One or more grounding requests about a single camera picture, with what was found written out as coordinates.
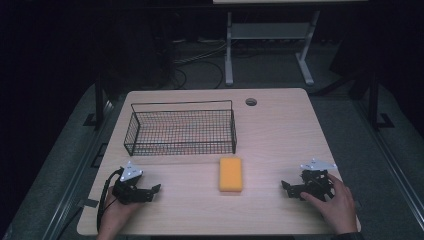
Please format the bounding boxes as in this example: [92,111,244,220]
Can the black metal stand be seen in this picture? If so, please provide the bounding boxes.
[83,71,116,131]
[366,71,395,132]

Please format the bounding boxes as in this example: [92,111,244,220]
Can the black wire basket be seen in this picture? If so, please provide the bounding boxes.
[123,99,238,157]

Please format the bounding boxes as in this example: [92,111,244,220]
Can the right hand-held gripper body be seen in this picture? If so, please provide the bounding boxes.
[289,158,338,202]

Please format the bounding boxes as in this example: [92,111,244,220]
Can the orange sponge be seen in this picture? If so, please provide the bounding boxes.
[218,157,244,193]

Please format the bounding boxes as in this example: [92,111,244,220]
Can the person's left hand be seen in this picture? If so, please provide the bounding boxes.
[96,194,145,240]

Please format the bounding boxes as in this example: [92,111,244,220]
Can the floor cables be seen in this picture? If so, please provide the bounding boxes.
[171,39,228,90]

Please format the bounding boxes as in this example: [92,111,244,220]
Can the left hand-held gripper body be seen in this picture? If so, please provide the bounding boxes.
[111,161,155,205]

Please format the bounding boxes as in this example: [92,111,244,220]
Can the black cable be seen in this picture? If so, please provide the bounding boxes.
[96,168,125,233]

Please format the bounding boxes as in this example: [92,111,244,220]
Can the white metal table frame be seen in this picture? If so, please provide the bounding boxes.
[224,10,321,87]

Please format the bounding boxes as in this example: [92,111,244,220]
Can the person's right hand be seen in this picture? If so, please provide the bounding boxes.
[299,173,359,236]

